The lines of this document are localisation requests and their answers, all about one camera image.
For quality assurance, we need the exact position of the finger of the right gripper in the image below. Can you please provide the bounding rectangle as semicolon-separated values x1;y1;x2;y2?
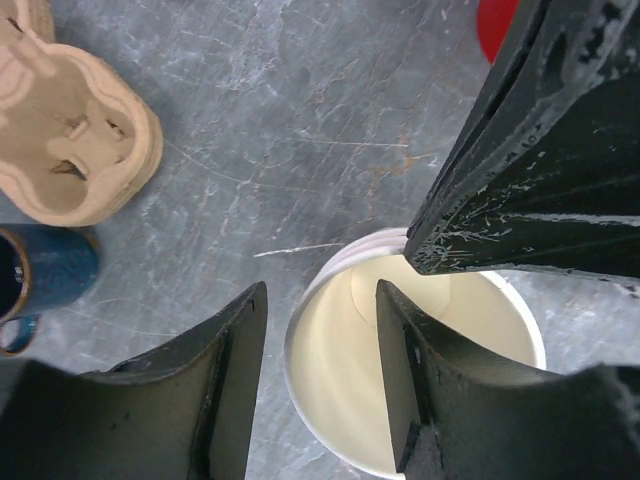
404;1;639;284

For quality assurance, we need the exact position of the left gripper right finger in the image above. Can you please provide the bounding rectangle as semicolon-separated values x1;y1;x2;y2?
376;280;639;479

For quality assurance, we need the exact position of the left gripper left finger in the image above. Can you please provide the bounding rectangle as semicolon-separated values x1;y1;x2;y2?
1;282;268;479

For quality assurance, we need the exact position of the red cup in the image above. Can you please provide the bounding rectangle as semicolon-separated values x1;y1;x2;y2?
476;0;519;65

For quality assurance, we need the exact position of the dark blue ceramic mug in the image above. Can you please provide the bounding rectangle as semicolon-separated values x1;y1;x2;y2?
1;223;100;356

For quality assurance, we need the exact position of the cardboard cup carrier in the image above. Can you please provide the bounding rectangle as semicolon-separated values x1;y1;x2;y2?
1;1;163;227

